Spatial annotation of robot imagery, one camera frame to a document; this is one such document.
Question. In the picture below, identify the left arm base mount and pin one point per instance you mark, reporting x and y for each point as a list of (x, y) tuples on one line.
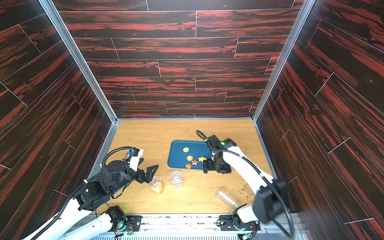
[(123, 224)]

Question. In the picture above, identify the aluminium corner post left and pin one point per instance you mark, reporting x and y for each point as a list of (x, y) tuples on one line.
[(58, 23)]

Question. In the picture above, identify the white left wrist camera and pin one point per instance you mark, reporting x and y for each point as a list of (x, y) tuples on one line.
[(134, 157)]

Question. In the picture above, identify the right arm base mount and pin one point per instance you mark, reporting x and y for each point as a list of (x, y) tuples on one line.
[(232, 222)]

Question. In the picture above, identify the aluminium corner post right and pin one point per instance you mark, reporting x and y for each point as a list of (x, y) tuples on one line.
[(292, 38)]

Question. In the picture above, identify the clear plastic cookie jar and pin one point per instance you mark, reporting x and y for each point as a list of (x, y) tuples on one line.
[(228, 198)]

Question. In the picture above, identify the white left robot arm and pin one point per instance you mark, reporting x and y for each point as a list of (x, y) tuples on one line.
[(119, 168)]

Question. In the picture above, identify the clear empty plastic jar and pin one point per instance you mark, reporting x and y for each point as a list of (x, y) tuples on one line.
[(176, 179)]

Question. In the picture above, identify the clear jar with yellow snacks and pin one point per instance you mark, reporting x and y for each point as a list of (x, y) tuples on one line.
[(156, 185)]

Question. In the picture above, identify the brown star iced cookie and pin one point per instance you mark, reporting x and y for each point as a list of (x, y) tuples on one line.
[(194, 162)]

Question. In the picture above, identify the aluminium corner post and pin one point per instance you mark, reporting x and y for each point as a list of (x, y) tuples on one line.
[(292, 38), (58, 23)]

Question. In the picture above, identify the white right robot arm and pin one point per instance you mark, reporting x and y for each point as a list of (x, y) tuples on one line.
[(270, 194)]

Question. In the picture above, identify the clear round jar lid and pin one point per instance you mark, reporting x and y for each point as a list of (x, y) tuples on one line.
[(248, 190)]

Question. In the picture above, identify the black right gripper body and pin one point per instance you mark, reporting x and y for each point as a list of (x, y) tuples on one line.
[(218, 163)]

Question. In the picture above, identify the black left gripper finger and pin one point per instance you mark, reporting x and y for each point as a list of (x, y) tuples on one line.
[(151, 170), (147, 179)]

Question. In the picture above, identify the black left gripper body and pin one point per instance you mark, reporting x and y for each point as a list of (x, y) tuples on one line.
[(138, 176)]

